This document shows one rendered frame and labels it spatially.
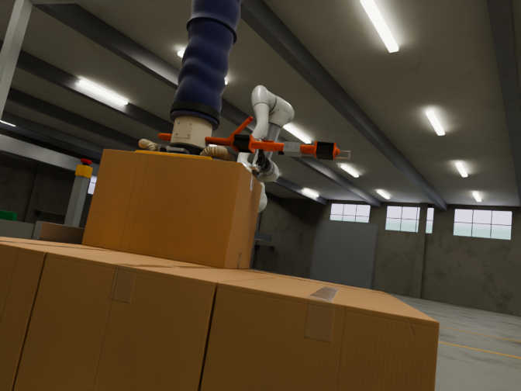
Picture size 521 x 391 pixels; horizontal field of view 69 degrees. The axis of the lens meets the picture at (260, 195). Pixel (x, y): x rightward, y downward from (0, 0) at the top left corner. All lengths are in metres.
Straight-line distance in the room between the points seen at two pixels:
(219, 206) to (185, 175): 0.19
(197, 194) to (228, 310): 0.78
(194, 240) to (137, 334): 0.67
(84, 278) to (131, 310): 0.13
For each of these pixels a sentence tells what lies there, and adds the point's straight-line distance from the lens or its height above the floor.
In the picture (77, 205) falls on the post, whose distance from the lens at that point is 2.58.
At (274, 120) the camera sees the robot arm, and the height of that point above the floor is 1.46.
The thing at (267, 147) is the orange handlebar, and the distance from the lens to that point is 1.60.
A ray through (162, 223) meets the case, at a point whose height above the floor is 0.67.
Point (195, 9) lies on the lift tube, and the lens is 1.93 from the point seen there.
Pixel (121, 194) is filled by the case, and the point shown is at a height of 0.76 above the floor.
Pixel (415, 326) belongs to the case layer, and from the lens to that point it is 0.72.
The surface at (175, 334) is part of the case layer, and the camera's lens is 0.79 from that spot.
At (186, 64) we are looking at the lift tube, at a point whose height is 1.38.
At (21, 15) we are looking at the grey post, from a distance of 5.49.
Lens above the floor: 0.60
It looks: 9 degrees up
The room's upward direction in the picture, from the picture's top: 9 degrees clockwise
